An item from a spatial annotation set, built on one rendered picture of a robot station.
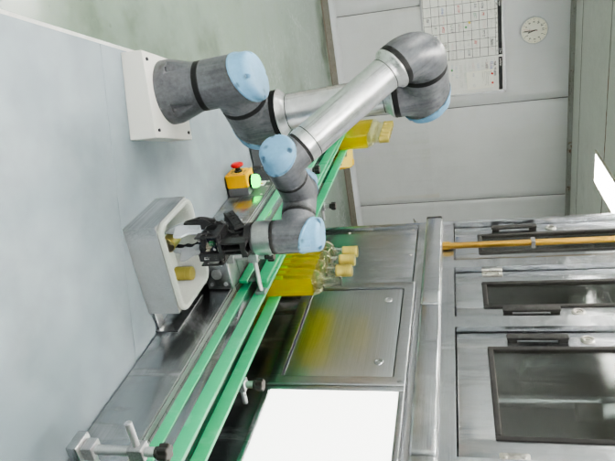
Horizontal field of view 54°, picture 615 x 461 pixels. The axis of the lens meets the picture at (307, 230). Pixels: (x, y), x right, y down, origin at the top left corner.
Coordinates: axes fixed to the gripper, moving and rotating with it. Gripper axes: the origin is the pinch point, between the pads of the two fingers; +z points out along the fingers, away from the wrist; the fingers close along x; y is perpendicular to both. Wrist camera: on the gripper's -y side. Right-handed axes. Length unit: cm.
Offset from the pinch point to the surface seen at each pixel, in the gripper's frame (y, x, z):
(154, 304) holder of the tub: 7.5, 12.6, 5.4
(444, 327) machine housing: -22, 43, -58
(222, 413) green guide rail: 24.3, 29.7, -12.9
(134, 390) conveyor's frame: 27.4, 20.4, 3.2
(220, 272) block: -11.0, 15.8, -3.9
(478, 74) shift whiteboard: -604, 118, -101
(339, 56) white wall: -609, 78, 57
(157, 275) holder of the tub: 7.4, 5.2, 2.3
